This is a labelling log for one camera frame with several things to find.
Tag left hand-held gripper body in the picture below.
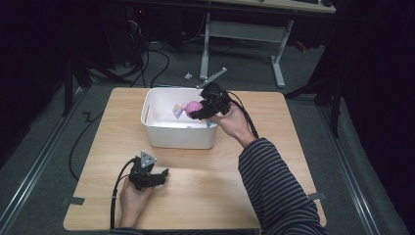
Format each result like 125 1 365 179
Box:
128 150 159 192

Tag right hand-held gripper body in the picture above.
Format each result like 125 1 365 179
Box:
196 67 233 120

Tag white plastic bin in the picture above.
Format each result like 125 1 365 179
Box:
140 86 222 150

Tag person's left hand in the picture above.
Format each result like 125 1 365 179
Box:
118 180 155 229

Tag person's right hand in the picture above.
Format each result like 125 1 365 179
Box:
205 102 257 149

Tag grey tape strip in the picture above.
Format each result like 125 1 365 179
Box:
62 196 86 207
307 191 327 202

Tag desk with white legs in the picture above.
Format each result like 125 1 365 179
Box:
199 0 337 89

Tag black computer tower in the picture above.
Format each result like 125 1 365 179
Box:
107 4 150 68

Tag black metal stand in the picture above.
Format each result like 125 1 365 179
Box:
284 48 346 139
61 57 94 118

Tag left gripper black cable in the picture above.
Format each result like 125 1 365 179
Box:
110 157 137 230

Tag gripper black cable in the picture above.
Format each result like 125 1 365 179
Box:
208 89 260 140
110 157 137 230

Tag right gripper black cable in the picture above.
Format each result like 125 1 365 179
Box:
208 89 260 140

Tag black floor cables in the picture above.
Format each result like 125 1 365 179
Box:
68 19 172 182

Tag metal floor rail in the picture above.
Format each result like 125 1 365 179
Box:
0 86 90 228
317 106 382 235

